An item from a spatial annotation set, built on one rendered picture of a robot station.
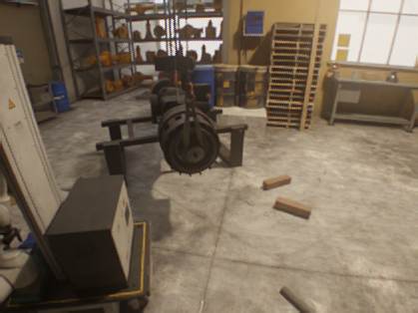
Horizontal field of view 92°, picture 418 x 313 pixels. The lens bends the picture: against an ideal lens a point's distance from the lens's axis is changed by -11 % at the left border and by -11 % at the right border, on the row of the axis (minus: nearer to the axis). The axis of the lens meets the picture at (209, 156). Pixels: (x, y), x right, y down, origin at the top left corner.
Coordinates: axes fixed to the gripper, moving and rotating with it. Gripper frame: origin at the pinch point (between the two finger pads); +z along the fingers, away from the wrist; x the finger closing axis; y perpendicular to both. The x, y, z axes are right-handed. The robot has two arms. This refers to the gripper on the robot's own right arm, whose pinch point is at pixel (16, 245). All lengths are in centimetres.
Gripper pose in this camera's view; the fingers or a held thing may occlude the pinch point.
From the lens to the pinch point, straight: 224.3
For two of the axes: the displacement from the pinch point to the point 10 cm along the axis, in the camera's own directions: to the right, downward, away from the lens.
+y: 9.8, -0.9, 1.8
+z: 0.0, 8.9, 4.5
